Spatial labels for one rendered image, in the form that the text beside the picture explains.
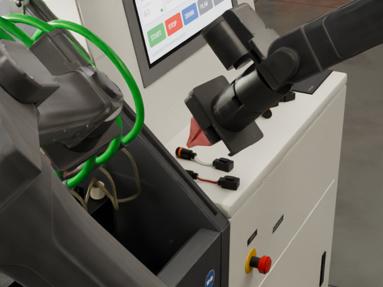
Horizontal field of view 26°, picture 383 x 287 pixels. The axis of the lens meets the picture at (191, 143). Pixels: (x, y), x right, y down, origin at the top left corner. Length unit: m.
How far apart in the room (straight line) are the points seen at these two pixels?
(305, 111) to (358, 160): 1.92
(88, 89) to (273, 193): 0.91
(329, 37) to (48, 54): 0.32
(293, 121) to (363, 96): 2.61
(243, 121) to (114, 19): 0.56
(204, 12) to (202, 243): 0.62
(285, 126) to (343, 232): 1.51
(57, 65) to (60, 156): 0.14
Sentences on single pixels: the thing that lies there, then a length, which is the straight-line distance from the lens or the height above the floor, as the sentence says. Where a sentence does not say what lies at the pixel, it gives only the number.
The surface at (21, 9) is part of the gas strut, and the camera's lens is 1.50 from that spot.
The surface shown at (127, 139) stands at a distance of 1.37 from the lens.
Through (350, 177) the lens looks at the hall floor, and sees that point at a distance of 3.62.
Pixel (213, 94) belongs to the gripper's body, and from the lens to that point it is 1.10.
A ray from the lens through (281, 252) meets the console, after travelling 1.86.
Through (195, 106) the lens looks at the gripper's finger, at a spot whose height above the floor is 1.30.
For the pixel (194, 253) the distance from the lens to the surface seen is 1.41.
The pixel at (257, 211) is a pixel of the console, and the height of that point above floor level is 0.90.
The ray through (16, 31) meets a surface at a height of 1.36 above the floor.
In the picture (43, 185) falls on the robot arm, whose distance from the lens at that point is 0.46.
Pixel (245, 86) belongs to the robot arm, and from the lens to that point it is 1.03.
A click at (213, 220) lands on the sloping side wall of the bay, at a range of 1.47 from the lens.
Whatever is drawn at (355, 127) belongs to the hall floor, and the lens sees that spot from 4.06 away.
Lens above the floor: 1.76
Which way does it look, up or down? 27 degrees down
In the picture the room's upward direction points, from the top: straight up
